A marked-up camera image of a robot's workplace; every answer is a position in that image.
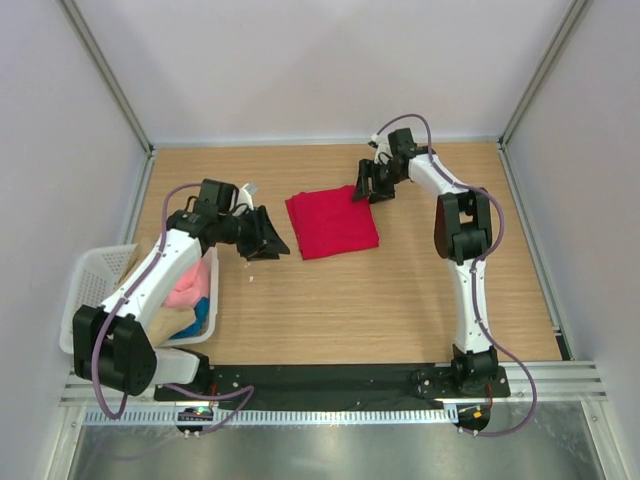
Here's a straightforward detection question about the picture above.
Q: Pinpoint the red polo shirt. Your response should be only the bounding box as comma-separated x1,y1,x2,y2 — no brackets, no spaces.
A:
285,185,380,260

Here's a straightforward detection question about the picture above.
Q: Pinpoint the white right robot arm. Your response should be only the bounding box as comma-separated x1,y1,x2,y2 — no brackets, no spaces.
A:
352,128,499,393

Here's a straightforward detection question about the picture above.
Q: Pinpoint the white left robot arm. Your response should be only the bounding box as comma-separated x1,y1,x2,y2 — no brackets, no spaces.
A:
72,179,290,397

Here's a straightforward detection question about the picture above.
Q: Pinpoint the pink t shirt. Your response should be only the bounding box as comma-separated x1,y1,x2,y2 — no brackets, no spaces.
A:
163,259,210,308

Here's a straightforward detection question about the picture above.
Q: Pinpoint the blue t shirt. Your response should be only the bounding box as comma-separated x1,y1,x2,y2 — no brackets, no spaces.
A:
172,297,210,339

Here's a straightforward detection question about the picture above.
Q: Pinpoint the beige t shirt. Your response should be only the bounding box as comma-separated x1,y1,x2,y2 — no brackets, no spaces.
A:
117,237,195,347

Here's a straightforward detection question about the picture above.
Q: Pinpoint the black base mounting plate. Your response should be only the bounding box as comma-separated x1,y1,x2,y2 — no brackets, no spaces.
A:
185,363,510,412

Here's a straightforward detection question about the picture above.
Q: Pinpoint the white plastic laundry basket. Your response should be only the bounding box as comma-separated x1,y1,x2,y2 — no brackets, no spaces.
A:
59,244,219,354

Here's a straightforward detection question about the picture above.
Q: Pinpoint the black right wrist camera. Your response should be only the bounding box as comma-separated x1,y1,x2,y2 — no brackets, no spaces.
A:
369,128,418,164

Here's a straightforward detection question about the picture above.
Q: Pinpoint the white slotted cable duct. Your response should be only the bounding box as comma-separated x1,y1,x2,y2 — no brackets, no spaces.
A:
83,405,458,427

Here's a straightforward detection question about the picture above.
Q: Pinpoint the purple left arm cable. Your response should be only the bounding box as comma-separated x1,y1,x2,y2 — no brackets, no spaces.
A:
90,182,256,446

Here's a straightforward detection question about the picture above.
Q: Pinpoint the aluminium frame rail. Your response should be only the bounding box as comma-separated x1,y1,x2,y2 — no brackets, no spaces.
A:
59,361,607,407

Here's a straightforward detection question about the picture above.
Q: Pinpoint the right aluminium corner post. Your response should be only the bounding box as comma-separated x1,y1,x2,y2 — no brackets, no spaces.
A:
497,0,596,149

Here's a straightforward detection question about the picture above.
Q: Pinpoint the aluminium corner post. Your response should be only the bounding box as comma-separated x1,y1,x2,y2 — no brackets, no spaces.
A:
497,0,596,149
59,0,156,151

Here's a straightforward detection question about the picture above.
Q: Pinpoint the left aluminium corner post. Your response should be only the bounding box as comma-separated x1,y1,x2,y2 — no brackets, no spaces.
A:
59,0,156,151

